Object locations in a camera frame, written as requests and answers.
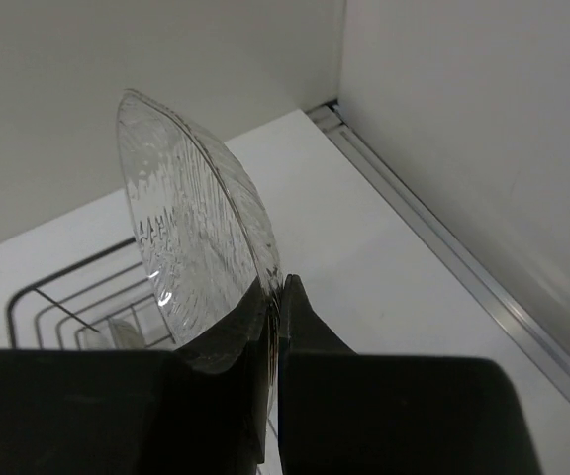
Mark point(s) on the aluminium side rail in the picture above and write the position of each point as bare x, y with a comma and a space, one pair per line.
538, 346

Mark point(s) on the metal wire dish rack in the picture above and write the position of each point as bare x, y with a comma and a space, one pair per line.
89, 304

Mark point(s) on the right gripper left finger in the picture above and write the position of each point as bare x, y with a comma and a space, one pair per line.
200, 409

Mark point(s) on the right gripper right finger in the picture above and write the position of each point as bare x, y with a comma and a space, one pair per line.
341, 412

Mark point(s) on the clear plate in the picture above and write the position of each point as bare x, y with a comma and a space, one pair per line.
203, 232
125, 336

